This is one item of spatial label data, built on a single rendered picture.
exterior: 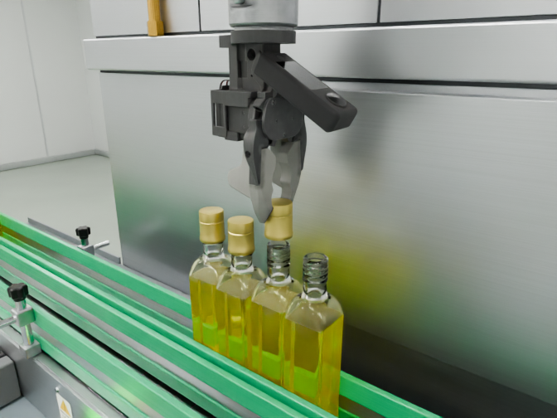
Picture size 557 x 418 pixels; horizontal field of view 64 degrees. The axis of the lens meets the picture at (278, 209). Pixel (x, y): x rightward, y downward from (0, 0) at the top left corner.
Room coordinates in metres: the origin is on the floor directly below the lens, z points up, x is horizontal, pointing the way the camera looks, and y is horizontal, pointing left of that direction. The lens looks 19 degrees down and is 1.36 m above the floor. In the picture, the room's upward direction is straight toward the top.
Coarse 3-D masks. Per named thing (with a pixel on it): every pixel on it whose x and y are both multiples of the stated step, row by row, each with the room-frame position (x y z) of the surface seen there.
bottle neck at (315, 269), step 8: (304, 256) 0.47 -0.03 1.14; (312, 256) 0.48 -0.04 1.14; (320, 256) 0.47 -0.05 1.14; (304, 264) 0.46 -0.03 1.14; (312, 264) 0.45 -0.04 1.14; (320, 264) 0.45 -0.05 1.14; (304, 272) 0.46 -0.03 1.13; (312, 272) 0.45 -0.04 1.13; (320, 272) 0.45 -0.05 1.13; (304, 280) 0.46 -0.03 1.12; (312, 280) 0.45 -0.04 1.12; (320, 280) 0.45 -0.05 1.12; (304, 288) 0.46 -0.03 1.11; (312, 288) 0.45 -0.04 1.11; (320, 288) 0.45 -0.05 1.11; (304, 296) 0.46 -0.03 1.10; (312, 296) 0.45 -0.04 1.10; (320, 296) 0.45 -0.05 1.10
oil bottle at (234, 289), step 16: (224, 272) 0.53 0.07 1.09; (240, 272) 0.52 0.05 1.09; (256, 272) 0.53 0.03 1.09; (224, 288) 0.52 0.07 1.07; (240, 288) 0.51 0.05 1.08; (224, 304) 0.52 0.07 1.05; (240, 304) 0.50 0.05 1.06; (224, 320) 0.52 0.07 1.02; (240, 320) 0.50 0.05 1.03; (224, 336) 0.52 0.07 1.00; (240, 336) 0.50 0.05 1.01; (224, 352) 0.52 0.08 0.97; (240, 352) 0.50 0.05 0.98
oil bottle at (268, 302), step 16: (256, 288) 0.50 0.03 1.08; (272, 288) 0.49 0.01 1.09; (288, 288) 0.49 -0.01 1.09; (256, 304) 0.49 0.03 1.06; (272, 304) 0.48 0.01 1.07; (256, 320) 0.49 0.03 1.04; (272, 320) 0.48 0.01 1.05; (256, 336) 0.49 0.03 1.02; (272, 336) 0.48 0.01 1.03; (256, 352) 0.49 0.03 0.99; (272, 352) 0.48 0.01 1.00; (256, 368) 0.49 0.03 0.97; (272, 368) 0.48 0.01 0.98
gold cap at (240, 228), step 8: (232, 216) 0.55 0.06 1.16; (240, 216) 0.55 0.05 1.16; (248, 216) 0.55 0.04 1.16; (232, 224) 0.52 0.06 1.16; (240, 224) 0.52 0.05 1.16; (248, 224) 0.53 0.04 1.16; (232, 232) 0.52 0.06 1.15; (240, 232) 0.52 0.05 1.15; (248, 232) 0.53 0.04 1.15; (232, 240) 0.52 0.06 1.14; (240, 240) 0.52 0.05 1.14; (248, 240) 0.52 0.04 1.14; (232, 248) 0.52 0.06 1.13; (240, 248) 0.52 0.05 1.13; (248, 248) 0.52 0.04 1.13
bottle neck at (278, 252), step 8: (272, 248) 0.49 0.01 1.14; (280, 248) 0.49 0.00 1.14; (288, 248) 0.50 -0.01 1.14; (272, 256) 0.49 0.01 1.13; (280, 256) 0.49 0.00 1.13; (288, 256) 0.50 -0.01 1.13; (272, 264) 0.49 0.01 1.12; (280, 264) 0.49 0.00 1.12; (288, 264) 0.50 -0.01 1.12; (272, 272) 0.49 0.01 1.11; (280, 272) 0.49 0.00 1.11; (288, 272) 0.50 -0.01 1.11; (272, 280) 0.49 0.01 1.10; (280, 280) 0.49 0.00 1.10; (288, 280) 0.50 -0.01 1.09
